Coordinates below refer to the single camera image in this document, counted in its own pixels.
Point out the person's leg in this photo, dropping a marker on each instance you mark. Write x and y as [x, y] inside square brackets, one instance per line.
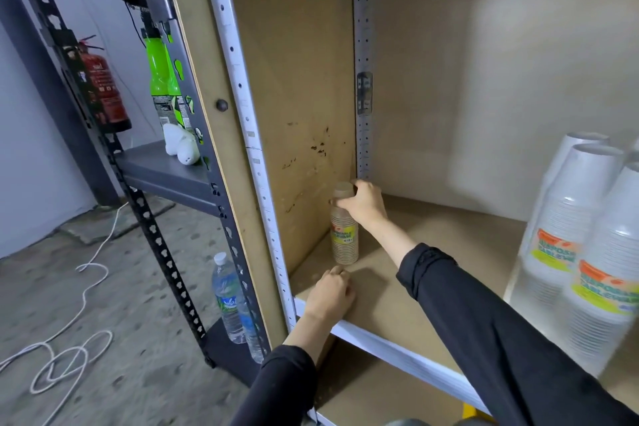
[404, 423]
[469, 422]

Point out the grey metal clamp bracket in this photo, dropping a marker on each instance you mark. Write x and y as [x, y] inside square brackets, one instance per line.
[160, 4]

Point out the black bolt head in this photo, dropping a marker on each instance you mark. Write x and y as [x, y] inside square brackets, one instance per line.
[221, 105]

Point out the stack of beige paper cups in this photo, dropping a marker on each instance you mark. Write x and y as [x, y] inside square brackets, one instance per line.
[344, 241]

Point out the white figurine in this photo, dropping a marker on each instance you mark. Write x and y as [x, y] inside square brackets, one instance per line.
[182, 143]

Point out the grey upright joint plate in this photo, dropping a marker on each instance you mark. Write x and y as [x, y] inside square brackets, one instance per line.
[365, 93]

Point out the clear water bottle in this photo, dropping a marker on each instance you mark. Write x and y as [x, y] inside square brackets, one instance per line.
[252, 336]
[228, 301]

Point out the red fire extinguisher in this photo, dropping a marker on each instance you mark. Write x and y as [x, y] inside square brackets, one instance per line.
[102, 88]

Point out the person's right leg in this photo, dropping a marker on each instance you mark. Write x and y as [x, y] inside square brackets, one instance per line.
[469, 422]

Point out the black metal rack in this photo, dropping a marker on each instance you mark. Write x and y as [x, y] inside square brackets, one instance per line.
[165, 171]

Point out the stack of white plastic cups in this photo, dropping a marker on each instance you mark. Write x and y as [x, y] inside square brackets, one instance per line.
[604, 291]
[574, 211]
[559, 166]

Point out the person's left forearm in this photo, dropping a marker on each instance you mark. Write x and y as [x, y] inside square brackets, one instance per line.
[279, 385]

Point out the person's left hand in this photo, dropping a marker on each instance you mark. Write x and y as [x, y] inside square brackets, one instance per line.
[329, 293]

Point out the person's right hand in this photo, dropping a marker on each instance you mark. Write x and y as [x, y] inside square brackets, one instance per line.
[364, 203]

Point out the person's left leg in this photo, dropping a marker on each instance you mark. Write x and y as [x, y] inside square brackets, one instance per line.
[404, 423]

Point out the white metal shelf wooden boards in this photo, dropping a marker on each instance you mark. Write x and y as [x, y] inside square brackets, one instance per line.
[449, 251]

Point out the person's right forearm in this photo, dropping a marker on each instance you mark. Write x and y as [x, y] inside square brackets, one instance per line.
[499, 341]

